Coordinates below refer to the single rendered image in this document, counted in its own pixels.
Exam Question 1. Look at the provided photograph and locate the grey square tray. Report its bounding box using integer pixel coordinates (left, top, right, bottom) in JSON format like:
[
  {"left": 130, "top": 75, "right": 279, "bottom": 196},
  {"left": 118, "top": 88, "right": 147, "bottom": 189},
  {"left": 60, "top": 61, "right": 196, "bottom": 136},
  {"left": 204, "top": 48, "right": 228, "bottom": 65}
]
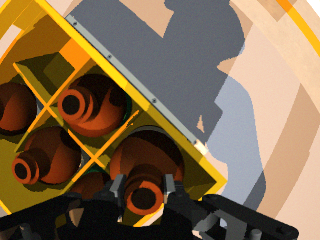
[{"left": 0, "top": 206, "right": 8, "bottom": 217}]

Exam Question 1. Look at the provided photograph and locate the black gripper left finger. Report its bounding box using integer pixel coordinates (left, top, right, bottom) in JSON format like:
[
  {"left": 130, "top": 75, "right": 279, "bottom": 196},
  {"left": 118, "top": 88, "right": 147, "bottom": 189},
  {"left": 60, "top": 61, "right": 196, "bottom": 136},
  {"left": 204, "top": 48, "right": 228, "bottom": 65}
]
[{"left": 0, "top": 174, "right": 127, "bottom": 240}]

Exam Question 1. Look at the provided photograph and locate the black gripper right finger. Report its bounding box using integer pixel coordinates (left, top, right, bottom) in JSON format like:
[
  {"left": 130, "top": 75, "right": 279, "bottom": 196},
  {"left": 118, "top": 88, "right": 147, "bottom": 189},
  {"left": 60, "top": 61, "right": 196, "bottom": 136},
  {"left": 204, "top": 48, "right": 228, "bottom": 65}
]
[{"left": 155, "top": 174, "right": 299, "bottom": 240}]

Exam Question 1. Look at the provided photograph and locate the yellow crate with dividers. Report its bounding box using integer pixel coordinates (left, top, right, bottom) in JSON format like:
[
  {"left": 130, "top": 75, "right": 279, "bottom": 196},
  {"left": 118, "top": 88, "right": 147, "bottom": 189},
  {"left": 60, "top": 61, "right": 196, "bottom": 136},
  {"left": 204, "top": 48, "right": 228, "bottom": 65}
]
[{"left": 0, "top": 0, "right": 227, "bottom": 214}]

